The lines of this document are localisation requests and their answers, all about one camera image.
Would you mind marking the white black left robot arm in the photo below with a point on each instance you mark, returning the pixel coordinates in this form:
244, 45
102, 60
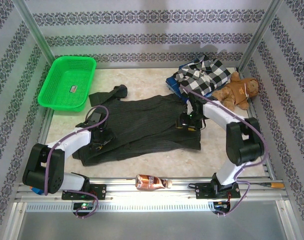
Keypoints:
74, 140

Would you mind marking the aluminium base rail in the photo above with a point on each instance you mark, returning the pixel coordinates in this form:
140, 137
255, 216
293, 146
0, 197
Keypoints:
166, 195

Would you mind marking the dark pinstripe long sleeve shirt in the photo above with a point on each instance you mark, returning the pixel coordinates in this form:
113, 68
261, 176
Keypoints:
146, 120

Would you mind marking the aluminium side rail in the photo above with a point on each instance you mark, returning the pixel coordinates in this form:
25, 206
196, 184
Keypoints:
43, 128
269, 172

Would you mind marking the aluminium frame post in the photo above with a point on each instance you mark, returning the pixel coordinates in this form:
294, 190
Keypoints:
259, 32
34, 27

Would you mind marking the black white checkered shirt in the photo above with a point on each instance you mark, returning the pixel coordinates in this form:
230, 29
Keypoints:
206, 75

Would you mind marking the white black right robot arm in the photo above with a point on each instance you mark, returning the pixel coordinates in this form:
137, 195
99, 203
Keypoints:
217, 112

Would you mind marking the small circuit board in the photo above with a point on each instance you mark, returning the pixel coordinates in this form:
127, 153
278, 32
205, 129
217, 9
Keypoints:
84, 205
220, 205

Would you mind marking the green plastic basket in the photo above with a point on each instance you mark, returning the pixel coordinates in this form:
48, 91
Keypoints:
64, 82

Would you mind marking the brown teddy bear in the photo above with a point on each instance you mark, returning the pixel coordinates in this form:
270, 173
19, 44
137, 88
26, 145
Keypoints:
238, 91

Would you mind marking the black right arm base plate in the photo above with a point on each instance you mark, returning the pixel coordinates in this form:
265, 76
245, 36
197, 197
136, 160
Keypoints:
201, 191

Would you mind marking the brown drink bottle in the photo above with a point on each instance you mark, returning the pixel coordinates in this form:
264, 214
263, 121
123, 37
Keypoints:
149, 182

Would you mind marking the blue orange toy block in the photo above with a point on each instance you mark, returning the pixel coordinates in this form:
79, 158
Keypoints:
36, 191

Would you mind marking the dark blue folded shirt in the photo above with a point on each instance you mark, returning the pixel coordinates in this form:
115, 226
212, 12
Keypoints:
173, 86

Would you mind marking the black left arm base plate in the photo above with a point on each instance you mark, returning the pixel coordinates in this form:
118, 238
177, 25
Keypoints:
100, 191

